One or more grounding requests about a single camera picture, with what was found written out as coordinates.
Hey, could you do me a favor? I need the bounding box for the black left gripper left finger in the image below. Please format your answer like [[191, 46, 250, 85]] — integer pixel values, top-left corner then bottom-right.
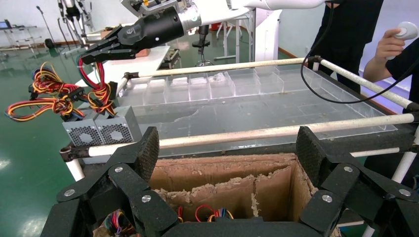
[[41, 126, 179, 237]]

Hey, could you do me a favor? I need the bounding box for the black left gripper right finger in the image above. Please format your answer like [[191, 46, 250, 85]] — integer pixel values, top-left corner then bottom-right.
[[295, 125, 419, 237]]

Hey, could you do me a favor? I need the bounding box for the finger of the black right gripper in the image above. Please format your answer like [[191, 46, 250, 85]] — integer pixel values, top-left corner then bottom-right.
[[85, 27, 124, 55], [80, 48, 137, 65]]

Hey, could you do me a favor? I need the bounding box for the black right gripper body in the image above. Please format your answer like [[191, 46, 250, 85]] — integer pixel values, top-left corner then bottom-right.
[[117, 6, 185, 50]]

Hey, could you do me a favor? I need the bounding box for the grey wired power supply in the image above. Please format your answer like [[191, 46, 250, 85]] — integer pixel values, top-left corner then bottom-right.
[[29, 61, 99, 120], [4, 97, 106, 149], [104, 210, 137, 237], [176, 204, 235, 224], [76, 55, 144, 147]]

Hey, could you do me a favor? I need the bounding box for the white handheld controller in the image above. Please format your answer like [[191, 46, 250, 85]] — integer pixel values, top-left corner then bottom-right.
[[385, 21, 419, 62]]

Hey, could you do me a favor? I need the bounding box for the bare person forearm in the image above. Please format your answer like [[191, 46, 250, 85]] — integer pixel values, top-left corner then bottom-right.
[[362, 53, 394, 83]]

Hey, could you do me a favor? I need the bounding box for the bare person hand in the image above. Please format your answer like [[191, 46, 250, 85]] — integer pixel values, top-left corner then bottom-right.
[[376, 28, 407, 62]]

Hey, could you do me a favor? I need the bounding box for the white table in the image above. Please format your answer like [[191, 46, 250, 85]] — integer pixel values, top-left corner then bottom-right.
[[74, 45, 171, 88]]

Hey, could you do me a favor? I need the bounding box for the black tripod stand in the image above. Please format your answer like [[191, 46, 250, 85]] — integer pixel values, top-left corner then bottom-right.
[[57, 0, 96, 47]]

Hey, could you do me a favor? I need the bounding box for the black office stool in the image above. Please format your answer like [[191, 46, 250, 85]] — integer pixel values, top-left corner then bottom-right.
[[192, 24, 214, 67]]

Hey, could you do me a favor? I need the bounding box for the white cart leg pipe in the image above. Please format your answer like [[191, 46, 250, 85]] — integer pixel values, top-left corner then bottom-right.
[[361, 128, 419, 237], [65, 158, 86, 183]]

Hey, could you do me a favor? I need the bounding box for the thin black floor stand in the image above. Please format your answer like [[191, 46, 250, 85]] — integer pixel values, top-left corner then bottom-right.
[[35, 4, 56, 50]]

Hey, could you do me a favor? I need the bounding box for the brown cardboard divider box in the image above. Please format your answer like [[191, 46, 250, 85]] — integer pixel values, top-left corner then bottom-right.
[[93, 153, 343, 237]]

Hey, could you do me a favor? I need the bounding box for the grey background desk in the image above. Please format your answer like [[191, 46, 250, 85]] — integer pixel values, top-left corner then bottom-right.
[[0, 20, 44, 52]]

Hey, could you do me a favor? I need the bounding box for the white cabinet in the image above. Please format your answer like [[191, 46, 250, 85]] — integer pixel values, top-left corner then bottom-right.
[[254, 8, 283, 63]]

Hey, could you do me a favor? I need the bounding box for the clear acrylic divider tray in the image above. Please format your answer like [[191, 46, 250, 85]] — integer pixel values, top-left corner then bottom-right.
[[117, 65, 399, 158]]

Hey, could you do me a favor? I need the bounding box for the person in black clothes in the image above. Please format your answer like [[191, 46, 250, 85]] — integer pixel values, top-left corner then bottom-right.
[[385, 37, 419, 114], [307, 0, 384, 96]]

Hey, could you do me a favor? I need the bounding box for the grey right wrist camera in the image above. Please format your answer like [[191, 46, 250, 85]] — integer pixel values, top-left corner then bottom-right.
[[120, 0, 186, 18]]

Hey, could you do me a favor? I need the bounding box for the white cart frame pipe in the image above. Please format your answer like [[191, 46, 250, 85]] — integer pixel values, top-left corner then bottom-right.
[[349, 147, 401, 158], [129, 57, 309, 79], [116, 76, 129, 98], [87, 113, 417, 158], [318, 58, 414, 110]]

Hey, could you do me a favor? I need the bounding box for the black pipe frame cart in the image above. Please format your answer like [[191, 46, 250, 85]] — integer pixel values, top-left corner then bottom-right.
[[59, 56, 419, 237]]

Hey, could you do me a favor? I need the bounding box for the white legged table frame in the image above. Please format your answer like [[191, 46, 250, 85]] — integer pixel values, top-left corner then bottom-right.
[[214, 9, 256, 63]]

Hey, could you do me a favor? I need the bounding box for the black cable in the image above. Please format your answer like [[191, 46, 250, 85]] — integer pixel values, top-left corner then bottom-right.
[[300, 0, 419, 105]]

